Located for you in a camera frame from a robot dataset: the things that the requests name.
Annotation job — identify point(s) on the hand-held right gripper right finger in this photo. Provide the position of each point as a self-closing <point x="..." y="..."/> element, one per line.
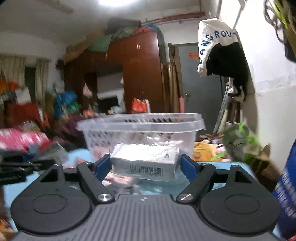
<point x="186" y="166"/>

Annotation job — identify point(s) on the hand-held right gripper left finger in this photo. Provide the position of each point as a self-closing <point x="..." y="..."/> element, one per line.
<point x="103" y="165"/>

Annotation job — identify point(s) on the silver packet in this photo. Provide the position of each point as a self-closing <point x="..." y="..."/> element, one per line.
<point x="143" y="160"/>

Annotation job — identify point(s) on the white plastic basket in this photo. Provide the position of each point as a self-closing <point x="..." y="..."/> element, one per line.
<point x="138" y="125"/>

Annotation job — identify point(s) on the pink floral blanket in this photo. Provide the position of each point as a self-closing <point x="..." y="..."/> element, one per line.
<point x="20" y="139"/>

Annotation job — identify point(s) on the blue cutting mat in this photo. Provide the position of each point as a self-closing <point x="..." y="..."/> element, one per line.
<point x="74" y="156"/>

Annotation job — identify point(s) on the red cloth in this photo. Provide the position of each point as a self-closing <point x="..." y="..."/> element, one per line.
<point x="23" y="114"/>

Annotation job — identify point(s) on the green plastic bag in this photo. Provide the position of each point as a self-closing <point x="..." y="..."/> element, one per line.
<point x="235" y="141"/>

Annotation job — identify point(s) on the metal crutches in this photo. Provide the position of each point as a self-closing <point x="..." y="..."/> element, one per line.
<point x="222" y="109"/>

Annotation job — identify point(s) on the blue plastic bags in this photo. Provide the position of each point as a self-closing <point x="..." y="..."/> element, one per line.
<point x="66" y="104"/>

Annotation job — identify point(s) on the orange red bag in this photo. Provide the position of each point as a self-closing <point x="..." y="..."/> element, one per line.
<point x="140" y="104"/>

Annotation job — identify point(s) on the pink plastic bag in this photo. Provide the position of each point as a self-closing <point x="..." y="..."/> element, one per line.
<point x="87" y="90"/>

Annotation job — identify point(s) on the brown paper bag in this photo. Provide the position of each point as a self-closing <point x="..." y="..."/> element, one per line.
<point x="266" y="166"/>

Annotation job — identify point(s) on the wooden planks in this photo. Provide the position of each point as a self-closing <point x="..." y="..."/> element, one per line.
<point x="171" y="88"/>

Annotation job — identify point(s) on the grey door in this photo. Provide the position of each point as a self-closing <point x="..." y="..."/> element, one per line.
<point x="192" y="81"/>

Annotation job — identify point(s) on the beige curtain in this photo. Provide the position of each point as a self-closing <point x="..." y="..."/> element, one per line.
<point x="41" y="83"/>
<point x="11" y="71"/>

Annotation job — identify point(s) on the blue tote bag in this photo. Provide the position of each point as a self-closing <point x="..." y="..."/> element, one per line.
<point x="286" y="190"/>

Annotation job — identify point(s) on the brown wooden wardrobe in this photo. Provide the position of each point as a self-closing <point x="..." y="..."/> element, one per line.
<point x="141" y="69"/>

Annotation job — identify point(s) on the red paper sign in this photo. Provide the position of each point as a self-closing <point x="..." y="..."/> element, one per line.
<point x="193" y="55"/>

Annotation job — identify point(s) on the green cloth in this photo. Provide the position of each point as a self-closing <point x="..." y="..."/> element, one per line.
<point x="106" y="41"/>

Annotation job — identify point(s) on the cardboard box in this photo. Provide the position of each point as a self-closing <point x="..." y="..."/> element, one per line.
<point x="96" y="37"/>

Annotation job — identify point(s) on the white and black hoodie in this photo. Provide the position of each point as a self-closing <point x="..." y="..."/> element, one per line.
<point x="212" y="27"/>

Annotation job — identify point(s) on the red and blue bundle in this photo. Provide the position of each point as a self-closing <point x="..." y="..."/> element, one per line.
<point x="146" y="29"/>

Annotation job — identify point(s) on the red ceiling pipe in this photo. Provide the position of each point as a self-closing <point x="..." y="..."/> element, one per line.
<point x="173" y="17"/>

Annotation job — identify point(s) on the brown hanging bag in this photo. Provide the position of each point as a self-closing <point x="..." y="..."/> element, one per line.
<point x="291" y="34"/>

